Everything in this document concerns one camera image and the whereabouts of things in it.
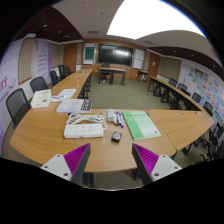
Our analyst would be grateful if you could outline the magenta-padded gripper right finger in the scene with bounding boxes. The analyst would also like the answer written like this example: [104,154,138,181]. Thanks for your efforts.
[131,143,184,186]

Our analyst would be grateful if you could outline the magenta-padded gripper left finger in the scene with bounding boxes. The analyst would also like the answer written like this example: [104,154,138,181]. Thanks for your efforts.
[39,143,92,186]

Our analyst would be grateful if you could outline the black charger with red ports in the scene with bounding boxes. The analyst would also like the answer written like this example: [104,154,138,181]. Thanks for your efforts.
[110,130,123,144]

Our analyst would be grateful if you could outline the white power strip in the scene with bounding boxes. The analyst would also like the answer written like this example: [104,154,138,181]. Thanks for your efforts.
[63,122,105,140]

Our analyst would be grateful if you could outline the green booklet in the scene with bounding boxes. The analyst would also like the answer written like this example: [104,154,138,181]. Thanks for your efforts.
[121,110,162,141]

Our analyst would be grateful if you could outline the white whiteboard eraser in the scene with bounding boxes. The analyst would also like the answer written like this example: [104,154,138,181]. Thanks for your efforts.
[106,108,116,123]

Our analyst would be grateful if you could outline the blue and white packet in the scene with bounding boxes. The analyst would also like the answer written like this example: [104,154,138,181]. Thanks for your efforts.
[49,95,67,103]

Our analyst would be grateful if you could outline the white translucent box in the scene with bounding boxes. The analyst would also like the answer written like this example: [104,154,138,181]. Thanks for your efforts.
[30,88,53,109]

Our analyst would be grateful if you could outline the row of black mesh chairs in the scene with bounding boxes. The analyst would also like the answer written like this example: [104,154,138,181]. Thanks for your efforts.
[168,78,224,164]
[5,64,74,130]

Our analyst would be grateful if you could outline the small wooden side desk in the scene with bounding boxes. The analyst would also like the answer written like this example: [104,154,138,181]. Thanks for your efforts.
[136,69,149,83]

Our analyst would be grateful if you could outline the brown wooden door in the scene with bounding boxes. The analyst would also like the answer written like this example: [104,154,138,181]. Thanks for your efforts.
[63,43,79,73]
[146,52,161,83]

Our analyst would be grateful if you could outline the wooden lectern desk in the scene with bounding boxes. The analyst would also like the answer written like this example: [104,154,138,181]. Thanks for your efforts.
[98,67,127,87]

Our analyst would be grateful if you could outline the black office chair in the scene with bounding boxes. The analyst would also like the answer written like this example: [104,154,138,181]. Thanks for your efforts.
[100,62,112,83]

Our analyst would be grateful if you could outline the plain white whiteboard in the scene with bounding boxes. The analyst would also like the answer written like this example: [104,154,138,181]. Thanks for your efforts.
[132,48,146,71]

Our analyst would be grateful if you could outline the whiteboard with green panel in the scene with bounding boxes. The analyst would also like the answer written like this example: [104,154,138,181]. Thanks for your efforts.
[82,42,97,66]

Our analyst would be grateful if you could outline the large bright ceiling light panel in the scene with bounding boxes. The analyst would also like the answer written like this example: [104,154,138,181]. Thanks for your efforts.
[106,0,206,41]

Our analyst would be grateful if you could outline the colourful wall posters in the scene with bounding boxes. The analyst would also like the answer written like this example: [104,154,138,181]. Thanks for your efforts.
[182,64,224,125]

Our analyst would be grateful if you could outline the wide purple wall banner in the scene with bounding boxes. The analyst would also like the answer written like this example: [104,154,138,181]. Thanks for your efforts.
[0,39,25,154]

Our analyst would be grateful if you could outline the narrow purple wall banner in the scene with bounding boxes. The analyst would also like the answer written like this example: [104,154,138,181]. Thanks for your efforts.
[30,38,54,86]

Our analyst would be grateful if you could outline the large black wall screen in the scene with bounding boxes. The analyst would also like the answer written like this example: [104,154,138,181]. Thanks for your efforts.
[97,43,134,67]

